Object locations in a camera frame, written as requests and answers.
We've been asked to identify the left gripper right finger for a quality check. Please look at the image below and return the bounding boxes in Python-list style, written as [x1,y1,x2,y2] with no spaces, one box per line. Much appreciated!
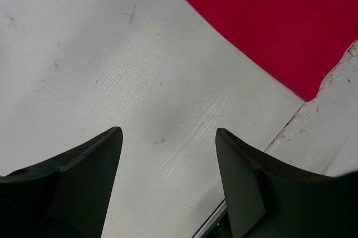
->
[215,128,357,237]

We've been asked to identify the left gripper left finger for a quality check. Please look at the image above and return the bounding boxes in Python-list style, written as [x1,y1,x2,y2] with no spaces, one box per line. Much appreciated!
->
[1,127,123,237]

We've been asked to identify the red t shirt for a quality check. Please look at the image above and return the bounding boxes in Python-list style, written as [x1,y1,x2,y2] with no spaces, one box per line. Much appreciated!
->
[187,0,357,101]

